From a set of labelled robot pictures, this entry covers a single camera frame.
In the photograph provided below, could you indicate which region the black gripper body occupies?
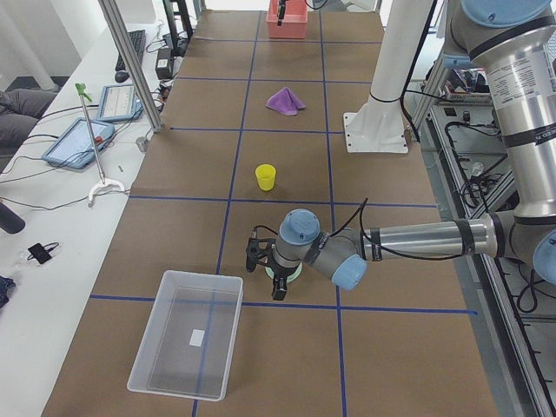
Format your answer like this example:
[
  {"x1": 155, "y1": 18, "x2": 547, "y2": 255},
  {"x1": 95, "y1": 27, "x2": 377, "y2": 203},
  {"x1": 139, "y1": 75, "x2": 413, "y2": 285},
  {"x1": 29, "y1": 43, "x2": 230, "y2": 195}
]
[{"x1": 270, "y1": 265, "x2": 295, "y2": 285}]

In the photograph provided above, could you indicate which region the yellow plastic cup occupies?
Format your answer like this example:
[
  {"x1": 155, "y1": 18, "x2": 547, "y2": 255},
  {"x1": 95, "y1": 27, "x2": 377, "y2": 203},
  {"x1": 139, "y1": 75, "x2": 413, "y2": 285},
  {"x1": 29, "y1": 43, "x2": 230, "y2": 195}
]
[{"x1": 255, "y1": 163, "x2": 277, "y2": 192}]

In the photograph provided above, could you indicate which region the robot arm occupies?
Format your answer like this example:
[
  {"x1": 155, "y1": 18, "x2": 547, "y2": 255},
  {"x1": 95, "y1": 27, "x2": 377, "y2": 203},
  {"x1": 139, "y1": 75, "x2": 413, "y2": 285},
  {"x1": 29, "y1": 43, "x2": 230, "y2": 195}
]
[{"x1": 265, "y1": 1, "x2": 555, "y2": 301}]

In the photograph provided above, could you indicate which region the translucent plastic storage box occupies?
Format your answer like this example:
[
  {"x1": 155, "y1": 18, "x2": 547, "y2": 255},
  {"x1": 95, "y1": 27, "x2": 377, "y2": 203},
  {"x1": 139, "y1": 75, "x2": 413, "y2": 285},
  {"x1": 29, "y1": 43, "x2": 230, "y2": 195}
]
[{"x1": 127, "y1": 270, "x2": 243, "y2": 402}]

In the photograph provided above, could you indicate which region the pink plastic bin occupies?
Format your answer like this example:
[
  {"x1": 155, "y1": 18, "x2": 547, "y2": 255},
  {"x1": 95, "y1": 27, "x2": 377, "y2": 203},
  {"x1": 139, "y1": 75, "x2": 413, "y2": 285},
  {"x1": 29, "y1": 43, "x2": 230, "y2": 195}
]
[{"x1": 266, "y1": 0, "x2": 308, "y2": 39}]

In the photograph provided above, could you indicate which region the purple cloth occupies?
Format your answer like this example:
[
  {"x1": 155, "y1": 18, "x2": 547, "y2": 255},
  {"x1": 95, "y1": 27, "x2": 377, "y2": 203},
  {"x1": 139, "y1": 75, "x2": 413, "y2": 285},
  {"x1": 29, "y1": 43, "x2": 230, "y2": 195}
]
[{"x1": 266, "y1": 87, "x2": 306, "y2": 116}]

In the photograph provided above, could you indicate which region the black power adapter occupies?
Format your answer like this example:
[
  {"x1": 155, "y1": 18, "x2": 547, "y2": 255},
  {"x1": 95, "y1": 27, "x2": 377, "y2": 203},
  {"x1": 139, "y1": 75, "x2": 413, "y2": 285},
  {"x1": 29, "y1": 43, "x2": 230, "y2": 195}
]
[{"x1": 155, "y1": 48, "x2": 175, "y2": 80}]

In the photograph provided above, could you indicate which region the black keyboard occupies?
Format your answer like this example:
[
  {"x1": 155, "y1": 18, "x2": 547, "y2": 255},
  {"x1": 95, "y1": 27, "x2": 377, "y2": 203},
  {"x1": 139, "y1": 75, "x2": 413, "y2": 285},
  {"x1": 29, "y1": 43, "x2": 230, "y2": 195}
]
[{"x1": 114, "y1": 29, "x2": 147, "y2": 73}]

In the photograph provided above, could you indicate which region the blue teach pendant far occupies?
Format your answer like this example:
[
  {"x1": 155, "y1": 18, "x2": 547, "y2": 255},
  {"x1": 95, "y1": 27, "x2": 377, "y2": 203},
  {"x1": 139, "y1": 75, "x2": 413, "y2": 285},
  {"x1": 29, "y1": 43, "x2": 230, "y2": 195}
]
[{"x1": 96, "y1": 83, "x2": 142, "y2": 122}]

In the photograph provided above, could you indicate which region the reacher grabber tool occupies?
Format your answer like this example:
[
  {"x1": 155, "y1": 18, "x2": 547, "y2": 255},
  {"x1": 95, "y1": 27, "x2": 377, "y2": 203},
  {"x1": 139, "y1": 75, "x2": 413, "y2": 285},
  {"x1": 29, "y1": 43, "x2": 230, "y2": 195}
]
[{"x1": 75, "y1": 83, "x2": 125, "y2": 208}]

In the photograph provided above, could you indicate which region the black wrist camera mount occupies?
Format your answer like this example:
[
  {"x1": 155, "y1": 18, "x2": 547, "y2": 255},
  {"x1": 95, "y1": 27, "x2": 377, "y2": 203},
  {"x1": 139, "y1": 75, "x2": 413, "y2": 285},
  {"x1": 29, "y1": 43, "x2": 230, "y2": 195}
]
[{"x1": 246, "y1": 236, "x2": 275, "y2": 273}]

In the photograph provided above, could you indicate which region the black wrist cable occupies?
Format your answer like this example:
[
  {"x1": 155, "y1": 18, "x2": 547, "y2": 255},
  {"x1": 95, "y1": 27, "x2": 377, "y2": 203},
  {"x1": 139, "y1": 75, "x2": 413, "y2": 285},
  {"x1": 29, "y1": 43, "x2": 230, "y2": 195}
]
[{"x1": 328, "y1": 197, "x2": 370, "y2": 239}]

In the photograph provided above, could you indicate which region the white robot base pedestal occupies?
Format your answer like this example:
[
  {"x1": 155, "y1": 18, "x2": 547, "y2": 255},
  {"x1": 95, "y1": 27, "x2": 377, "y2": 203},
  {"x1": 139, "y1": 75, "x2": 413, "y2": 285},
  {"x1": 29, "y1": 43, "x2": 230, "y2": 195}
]
[{"x1": 343, "y1": 0, "x2": 436, "y2": 154}]

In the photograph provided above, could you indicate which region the aluminium frame post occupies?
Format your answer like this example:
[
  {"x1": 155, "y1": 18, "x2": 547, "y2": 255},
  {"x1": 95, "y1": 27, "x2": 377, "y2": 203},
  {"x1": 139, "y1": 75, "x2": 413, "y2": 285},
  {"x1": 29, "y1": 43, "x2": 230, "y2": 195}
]
[{"x1": 98, "y1": 0, "x2": 162, "y2": 133}]

